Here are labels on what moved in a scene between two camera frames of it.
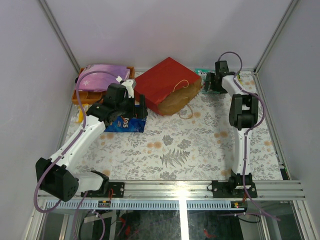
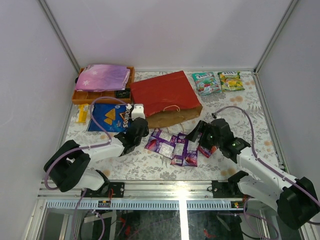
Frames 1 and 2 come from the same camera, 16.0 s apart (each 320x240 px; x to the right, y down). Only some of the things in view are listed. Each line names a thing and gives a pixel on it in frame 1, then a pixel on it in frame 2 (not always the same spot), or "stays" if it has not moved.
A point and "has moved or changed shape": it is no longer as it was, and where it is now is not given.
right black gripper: [210, 78] -> [205, 127]
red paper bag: [167, 87] has moved or changed shape
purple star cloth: [101, 82] stays
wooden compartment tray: [94, 97] stays
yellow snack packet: [80, 114] stays
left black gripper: [136, 110] -> [139, 122]
